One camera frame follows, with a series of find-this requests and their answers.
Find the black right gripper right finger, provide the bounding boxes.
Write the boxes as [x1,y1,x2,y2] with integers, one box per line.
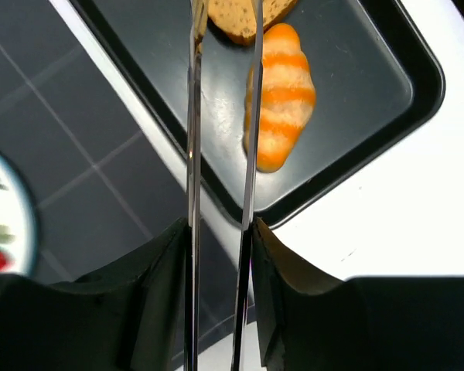
[252,220,464,370]

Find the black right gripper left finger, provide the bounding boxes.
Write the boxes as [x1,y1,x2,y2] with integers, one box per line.
[0,219,188,370]

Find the toasted bread slice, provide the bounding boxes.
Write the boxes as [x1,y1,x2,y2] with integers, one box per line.
[208,0,297,46]

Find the metal serving tongs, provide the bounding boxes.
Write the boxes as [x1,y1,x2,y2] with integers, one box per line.
[184,1,264,370]

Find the dark checked placemat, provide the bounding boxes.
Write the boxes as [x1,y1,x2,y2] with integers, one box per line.
[0,1,186,284]

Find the white strawberry pattern plate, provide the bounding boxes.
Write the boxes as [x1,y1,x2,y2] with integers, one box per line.
[0,153,39,276]

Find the striped croissant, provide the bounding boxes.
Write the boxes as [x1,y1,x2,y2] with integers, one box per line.
[257,23,316,172]

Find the black baking tray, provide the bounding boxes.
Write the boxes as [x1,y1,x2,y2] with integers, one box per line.
[73,1,444,226]

